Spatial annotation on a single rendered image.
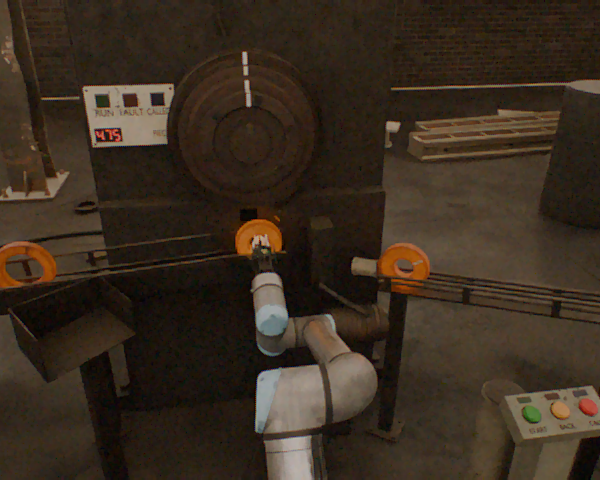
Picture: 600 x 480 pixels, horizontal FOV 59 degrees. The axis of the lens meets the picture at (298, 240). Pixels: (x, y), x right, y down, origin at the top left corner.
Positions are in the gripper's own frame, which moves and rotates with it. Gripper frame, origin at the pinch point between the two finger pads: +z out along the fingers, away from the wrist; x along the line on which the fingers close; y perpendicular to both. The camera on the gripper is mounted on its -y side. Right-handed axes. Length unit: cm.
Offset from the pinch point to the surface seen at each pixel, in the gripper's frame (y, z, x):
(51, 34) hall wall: -183, 578, 203
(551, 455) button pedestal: 0, -82, -63
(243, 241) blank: 0.6, -0.7, 5.4
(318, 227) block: 5.9, -2.0, -19.2
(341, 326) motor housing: -17.4, -25.6, -24.5
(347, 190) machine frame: 9.1, 12.1, -31.8
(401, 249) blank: 7.8, -16.5, -43.0
